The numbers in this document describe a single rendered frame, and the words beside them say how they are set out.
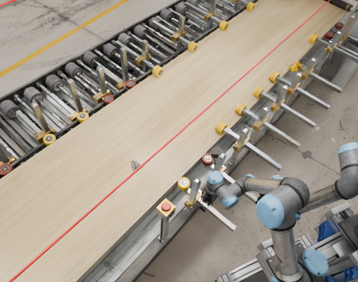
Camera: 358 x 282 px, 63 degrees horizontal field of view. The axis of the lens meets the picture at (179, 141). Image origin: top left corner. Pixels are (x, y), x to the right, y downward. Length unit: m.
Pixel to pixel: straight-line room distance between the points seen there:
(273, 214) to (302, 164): 2.25
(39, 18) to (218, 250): 3.94
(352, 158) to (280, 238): 0.50
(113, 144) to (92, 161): 0.18
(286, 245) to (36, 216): 1.35
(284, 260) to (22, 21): 4.50
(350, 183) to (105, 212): 1.28
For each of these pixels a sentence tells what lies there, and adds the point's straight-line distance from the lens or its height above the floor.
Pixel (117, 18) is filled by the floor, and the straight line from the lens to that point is 4.76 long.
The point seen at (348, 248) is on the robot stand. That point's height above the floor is 0.95.
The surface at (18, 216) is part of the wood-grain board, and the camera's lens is 1.94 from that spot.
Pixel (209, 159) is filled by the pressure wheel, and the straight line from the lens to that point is 1.98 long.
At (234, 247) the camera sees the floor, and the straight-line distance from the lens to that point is 2.75.
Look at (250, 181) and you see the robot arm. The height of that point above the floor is 1.31.
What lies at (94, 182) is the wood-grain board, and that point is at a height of 0.90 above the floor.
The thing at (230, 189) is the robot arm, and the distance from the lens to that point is 1.51.
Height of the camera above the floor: 2.57
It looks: 55 degrees down
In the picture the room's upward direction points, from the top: 7 degrees clockwise
